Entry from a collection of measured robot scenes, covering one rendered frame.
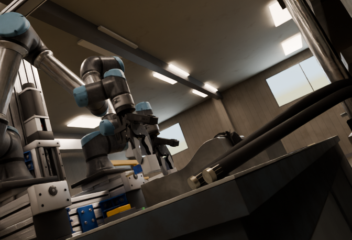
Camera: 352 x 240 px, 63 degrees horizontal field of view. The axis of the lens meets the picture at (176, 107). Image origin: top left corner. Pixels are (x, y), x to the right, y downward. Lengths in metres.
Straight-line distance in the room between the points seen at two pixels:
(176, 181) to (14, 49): 0.76
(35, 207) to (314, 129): 10.92
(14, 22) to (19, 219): 0.69
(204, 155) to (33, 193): 0.56
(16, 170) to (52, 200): 0.20
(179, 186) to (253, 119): 10.77
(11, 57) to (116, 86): 0.40
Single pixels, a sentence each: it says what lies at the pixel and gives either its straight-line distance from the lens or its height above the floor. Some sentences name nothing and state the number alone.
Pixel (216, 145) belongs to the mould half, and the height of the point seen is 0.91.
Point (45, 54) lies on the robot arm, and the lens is 1.33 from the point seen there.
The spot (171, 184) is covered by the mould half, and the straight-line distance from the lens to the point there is 1.07.
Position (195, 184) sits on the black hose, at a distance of 0.60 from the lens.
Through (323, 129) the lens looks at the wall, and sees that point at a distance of 11.53.
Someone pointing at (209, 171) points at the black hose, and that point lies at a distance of 0.54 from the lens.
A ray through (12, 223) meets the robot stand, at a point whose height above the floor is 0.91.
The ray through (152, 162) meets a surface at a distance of 0.97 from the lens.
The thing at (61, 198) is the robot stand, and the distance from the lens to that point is 1.10.
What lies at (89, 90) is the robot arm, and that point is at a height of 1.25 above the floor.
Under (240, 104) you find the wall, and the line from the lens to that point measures 11.93.
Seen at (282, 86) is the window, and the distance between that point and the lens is 11.75.
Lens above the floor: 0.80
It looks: 16 degrees up
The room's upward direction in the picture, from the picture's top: 21 degrees counter-clockwise
